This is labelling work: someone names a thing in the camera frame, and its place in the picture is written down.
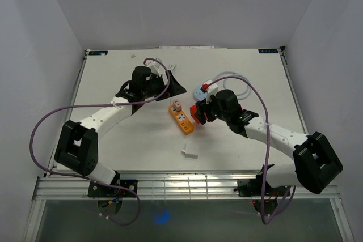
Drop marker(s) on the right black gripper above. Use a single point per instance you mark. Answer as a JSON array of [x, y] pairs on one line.
[[201, 109]]

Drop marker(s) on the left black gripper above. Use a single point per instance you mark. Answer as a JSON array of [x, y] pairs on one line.
[[175, 88]]

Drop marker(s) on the red cube socket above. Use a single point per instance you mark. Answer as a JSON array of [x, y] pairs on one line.
[[193, 111]]

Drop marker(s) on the orange power strip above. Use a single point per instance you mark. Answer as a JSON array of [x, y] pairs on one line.
[[181, 119]]

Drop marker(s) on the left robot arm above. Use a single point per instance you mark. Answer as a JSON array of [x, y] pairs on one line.
[[77, 148]]

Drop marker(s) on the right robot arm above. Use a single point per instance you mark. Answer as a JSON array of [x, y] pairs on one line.
[[314, 162]]

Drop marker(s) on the light blue round socket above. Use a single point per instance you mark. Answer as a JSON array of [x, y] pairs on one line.
[[200, 93]]

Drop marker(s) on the white charger adapter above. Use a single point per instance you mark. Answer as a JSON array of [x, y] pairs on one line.
[[189, 153]]

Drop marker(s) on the black corner label left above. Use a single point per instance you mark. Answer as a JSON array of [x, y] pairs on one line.
[[98, 53]]

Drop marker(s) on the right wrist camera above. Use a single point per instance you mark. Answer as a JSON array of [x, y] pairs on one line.
[[209, 88]]

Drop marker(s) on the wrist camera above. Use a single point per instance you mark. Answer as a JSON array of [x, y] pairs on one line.
[[155, 67], [209, 88]]

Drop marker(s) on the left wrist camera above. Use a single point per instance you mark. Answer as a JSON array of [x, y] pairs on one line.
[[155, 67]]

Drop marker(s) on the aluminium front rail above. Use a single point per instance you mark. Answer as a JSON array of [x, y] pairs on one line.
[[150, 186]]

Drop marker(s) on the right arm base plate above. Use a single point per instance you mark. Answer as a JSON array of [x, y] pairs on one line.
[[253, 188]]

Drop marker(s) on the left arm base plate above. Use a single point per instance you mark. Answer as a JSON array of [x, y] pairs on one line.
[[100, 191]]

